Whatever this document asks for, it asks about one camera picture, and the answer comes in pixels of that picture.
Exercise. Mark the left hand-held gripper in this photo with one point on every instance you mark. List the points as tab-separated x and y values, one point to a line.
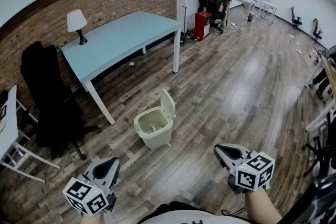
86	199

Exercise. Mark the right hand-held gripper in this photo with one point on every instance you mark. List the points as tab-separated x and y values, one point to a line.
253	173

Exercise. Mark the cream plastic trash bin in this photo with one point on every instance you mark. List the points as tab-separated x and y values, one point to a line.
157	136

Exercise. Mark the white plastic container lid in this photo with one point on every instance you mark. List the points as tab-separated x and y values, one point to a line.
168	105

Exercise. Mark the person's left forearm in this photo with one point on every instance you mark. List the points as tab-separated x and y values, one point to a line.
92	219

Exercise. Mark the person's right forearm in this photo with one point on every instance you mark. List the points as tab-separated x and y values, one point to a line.
260	207

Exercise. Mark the person's white shirt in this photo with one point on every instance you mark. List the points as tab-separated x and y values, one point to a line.
183	217

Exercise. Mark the black office chair with jacket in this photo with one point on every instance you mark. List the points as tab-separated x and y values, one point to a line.
52	102

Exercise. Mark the black chair base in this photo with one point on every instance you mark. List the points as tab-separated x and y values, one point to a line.
321	154

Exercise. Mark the person's camouflage sleeve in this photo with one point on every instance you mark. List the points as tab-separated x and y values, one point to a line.
315	204

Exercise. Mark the black box on desk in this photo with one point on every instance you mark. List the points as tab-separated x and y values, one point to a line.
3	105

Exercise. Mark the light blue table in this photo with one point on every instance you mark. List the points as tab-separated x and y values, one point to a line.
118	39

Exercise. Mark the white power strip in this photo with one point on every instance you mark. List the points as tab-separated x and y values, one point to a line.
233	25

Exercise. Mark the red cabinet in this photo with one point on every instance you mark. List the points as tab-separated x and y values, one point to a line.
202	25

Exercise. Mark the thin metal floor stand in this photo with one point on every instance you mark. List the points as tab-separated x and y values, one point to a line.
185	23

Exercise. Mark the white shade table lamp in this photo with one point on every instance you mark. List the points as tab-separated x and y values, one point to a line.
76	21

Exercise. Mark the black and yellow chair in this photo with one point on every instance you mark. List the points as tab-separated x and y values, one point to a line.
317	31

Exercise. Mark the small white table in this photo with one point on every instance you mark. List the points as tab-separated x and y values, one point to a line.
269	5

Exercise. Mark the long white table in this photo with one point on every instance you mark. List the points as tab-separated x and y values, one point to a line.
244	0

